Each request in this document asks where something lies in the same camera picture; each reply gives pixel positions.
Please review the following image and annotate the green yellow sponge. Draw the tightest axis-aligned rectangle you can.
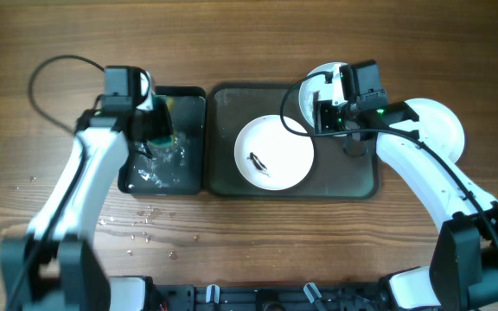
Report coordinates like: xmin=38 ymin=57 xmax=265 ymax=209
xmin=150 ymin=96 xmax=174 ymax=148

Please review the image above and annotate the white plate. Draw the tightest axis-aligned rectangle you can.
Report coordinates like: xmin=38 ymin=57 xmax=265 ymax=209
xmin=405 ymin=98 xmax=465 ymax=163
xmin=233 ymin=115 xmax=315 ymax=191

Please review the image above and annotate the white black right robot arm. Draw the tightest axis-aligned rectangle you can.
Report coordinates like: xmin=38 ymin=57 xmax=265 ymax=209
xmin=313 ymin=98 xmax=498 ymax=310

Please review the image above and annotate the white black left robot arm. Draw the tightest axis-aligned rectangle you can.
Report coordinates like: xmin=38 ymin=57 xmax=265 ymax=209
xmin=0 ymin=107 xmax=173 ymax=310

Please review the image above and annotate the pale blue dirty plate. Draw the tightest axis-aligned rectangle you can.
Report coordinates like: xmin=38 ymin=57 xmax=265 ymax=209
xmin=298 ymin=62 xmax=348 ymax=128

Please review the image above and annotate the black water tray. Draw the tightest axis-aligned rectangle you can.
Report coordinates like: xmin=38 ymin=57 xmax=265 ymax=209
xmin=118 ymin=86 xmax=207 ymax=195

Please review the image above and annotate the brown serving tray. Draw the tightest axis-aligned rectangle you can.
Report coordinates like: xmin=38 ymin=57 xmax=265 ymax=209
xmin=203 ymin=82 xmax=380 ymax=200

